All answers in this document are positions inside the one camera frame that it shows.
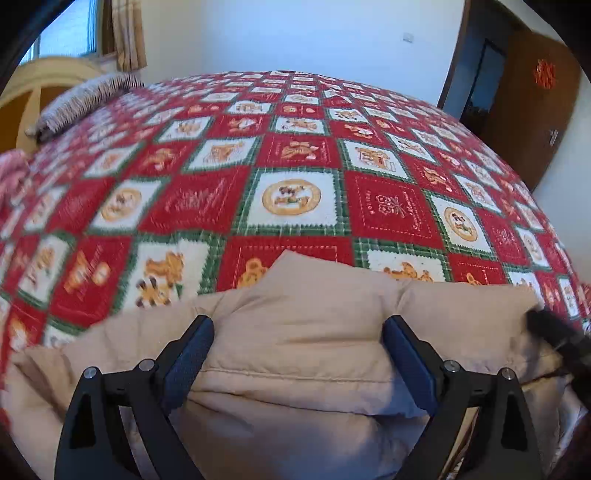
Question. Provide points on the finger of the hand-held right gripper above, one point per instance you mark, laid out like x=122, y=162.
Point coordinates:
x=561, y=334

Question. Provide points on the pink folded quilt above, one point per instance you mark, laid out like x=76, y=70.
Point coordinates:
x=11, y=177

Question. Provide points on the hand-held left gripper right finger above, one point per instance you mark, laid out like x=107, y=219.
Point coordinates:
x=411, y=364

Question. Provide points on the beige patterned curtain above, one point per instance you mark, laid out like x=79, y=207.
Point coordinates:
x=129, y=34

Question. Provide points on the window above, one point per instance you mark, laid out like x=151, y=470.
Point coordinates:
x=69, y=32

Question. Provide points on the quilted puffer jacket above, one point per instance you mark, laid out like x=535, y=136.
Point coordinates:
x=300, y=323

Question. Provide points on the dark wooden door frame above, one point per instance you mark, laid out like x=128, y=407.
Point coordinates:
x=455, y=60

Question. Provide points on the red paper door decoration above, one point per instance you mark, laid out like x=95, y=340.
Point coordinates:
x=545, y=74

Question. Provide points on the cream wooden headboard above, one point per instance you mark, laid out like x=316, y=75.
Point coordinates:
x=27, y=92

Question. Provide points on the brown wooden door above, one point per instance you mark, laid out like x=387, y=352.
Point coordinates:
x=526, y=115

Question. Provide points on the striped pillow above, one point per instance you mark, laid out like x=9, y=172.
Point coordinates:
x=78, y=104

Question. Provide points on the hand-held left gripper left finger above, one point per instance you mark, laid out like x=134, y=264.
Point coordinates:
x=187, y=364

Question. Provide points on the red printed checkered bedspread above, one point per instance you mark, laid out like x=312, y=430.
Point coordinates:
x=295, y=152

